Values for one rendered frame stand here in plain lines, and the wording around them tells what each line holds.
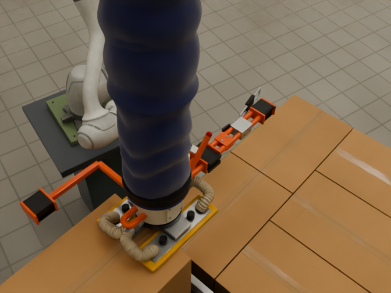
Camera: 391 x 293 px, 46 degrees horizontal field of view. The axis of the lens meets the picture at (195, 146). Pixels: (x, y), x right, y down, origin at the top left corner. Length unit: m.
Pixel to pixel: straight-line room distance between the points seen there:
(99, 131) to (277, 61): 2.41
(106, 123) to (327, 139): 1.32
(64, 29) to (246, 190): 2.53
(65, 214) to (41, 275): 1.28
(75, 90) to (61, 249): 0.76
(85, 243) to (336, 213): 1.20
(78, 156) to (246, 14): 2.60
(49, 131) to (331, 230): 1.42
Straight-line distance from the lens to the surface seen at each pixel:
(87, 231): 1.72
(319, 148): 2.54
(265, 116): 1.86
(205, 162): 1.66
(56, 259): 1.69
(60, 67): 3.87
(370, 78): 3.93
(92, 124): 1.70
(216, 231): 2.15
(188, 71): 1.09
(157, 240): 1.63
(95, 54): 1.75
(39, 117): 2.41
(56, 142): 2.27
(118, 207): 1.71
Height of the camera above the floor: 2.41
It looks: 50 degrees down
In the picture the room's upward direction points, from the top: 2 degrees clockwise
